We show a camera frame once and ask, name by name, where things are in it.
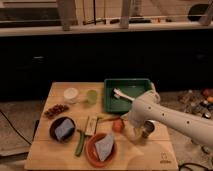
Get dark brown bowl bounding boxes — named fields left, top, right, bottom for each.
left=49, top=117, right=76, bottom=142

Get green plastic tray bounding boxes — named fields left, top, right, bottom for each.
left=104, top=78, right=151, bottom=114

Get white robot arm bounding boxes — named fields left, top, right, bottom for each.
left=127, top=90, right=213, bottom=149

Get metal cup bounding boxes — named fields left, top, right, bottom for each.
left=143, top=121, right=155, bottom=138

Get blue cloth on plate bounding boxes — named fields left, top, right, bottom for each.
left=95, top=133, right=114, bottom=161

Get orange plate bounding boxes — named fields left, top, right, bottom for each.
left=85, top=133, right=117, bottom=168

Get white tongs in tray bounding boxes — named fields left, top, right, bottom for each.
left=113, top=88, right=135, bottom=101

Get blue sponge in bowl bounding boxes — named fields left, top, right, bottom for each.
left=55, top=119, right=75, bottom=140

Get green cucumber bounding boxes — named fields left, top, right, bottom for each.
left=75, top=129, right=85, bottom=157

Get yellow handled utensil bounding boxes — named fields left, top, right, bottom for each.
left=98, top=116, right=120, bottom=122

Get black cable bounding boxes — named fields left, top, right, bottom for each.
left=0, top=109, right=34, bottom=146

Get green plastic cup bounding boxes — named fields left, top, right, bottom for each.
left=86, top=90, right=98, bottom=105

